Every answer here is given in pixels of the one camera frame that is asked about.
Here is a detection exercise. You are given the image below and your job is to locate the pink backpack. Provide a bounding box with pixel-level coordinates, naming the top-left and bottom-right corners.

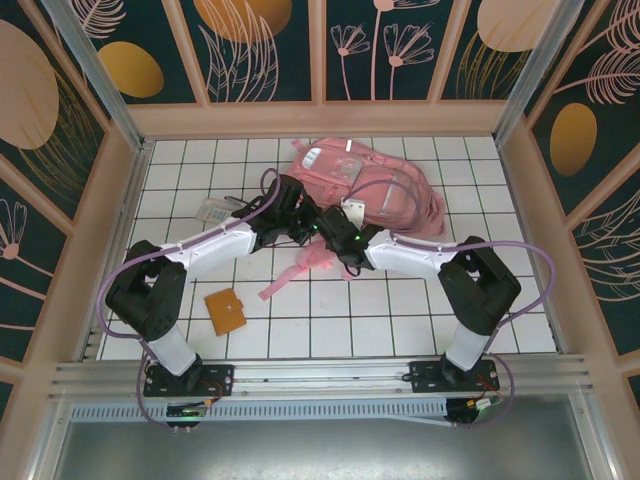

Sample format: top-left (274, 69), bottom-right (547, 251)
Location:
top-left (258, 137), bottom-right (449, 304)

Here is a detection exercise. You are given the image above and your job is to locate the clear plastic pencil case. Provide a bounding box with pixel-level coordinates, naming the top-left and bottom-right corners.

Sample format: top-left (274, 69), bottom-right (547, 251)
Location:
top-left (194, 197), bottom-right (236, 225)

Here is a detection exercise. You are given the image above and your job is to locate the tan leather wallet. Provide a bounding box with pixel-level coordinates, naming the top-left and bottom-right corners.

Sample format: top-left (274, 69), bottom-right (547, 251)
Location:
top-left (203, 288), bottom-right (249, 336)

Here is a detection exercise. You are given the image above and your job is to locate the aluminium mounting rail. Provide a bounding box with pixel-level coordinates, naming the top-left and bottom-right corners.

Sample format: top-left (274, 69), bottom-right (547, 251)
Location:
top-left (48, 353), bottom-right (596, 401)

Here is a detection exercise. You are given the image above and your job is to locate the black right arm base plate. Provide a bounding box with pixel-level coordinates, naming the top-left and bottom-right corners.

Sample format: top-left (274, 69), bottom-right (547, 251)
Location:
top-left (408, 358), bottom-right (501, 396)

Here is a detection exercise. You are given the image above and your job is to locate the aluminium side rail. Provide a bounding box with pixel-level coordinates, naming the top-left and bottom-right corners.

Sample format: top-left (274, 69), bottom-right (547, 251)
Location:
top-left (79, 142), bottom-right (154, 361)

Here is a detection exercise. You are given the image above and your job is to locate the grey slotted cable duct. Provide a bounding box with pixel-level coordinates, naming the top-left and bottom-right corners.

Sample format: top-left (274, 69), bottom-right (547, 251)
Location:
top-left (69, 399), bottom-right (454, 425)

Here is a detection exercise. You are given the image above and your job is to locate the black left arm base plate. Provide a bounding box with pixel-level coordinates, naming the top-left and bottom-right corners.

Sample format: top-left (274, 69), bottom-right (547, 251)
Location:
top-left (143, 363), bottom-right (236, 400)

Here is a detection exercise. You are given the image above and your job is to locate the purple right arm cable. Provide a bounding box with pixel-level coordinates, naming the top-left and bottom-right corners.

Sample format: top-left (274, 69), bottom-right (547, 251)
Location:
top-left (344, 180), bottom-right (557, 431)

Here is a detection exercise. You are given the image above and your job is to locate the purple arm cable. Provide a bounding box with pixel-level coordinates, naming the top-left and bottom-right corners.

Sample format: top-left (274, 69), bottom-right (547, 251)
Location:
top-left (97, 168), bottom-right (281, 434)
top-left (344, 180), bottom-right (557, 431)

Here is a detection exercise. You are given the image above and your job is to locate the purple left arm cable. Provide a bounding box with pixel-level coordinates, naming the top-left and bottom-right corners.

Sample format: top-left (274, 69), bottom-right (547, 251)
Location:
top-left (97, 168), bottom-right (281, 434)

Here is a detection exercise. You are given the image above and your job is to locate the aluminium frame post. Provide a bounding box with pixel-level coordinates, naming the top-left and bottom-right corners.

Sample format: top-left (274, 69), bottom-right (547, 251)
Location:
top-left (42, 0), bottom-right (151, 151)
top-left (492, 0), bottom-right (586, 142)

